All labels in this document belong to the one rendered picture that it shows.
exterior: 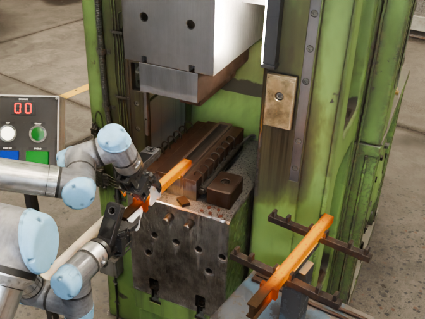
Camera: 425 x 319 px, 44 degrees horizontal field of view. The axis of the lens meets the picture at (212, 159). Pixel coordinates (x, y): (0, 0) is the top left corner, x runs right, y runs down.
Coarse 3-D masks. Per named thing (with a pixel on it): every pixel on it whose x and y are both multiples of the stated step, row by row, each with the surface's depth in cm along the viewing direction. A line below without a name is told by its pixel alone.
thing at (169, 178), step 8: (184, 160) 180; (176, 168) 175; (184, 168) 177; (168, 176) 170; (176, 176) 173; (168, 184) 168; (136, 200) 156; (128, 208) 152; (136, 208) 152; (144, 208) 156; (128, 216) 149
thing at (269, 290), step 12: (324, 216) 155; (312, 228) 150; (324, 228) 151; (312, 240) 145; (300, 252) 141; (288, 264) 137; (276, 276) 133; (264, 288) 128; (276, 288) 128; (252, 300) 124; (264, 300) 128; (252, 312) 124
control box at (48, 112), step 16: (0, 96) 177; (16, 96) 177; (32, 96) 177; (48, 96) 177; (0, 112) 177; (32, 112) 177; (48, 112) 177; (64, 112) 183; (0, 128) 177; (16, 128) 177; (32, 128) 177; (48, 128) 177; (64, 128) 184; (0, 144) 177; (16, 144) 177; (32, 144) 177; (48, 144) 177; (64, 144) 184
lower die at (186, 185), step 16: (192, 128) 207; (208, 128) 205; (240, 128) 205; (176, 144) 196; (192, 144) 194; (224, 144) 194; (160, 160) 186; (176, 160) 184; (208, 160) 184; (160, 176) 178; (192, 176) 175; (176, 192) 178; (192, 192) 176
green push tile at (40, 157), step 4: (28, 152) 176; (32, 152) 176; (36, 152) 176; (40, 152) 176; (44, 152) 177; (48, 152) 177; (28, 156) 176; (32, 156) 176; (36, 156) 176; (40, 156) 177; (44, 156) 177; (48, 156) 177; (28, 160) 176; (32, 160) 176; (36, 160) 176; (40, 160) 177; (44, 160) 177; (48, 160) 177; (48, 164) 177
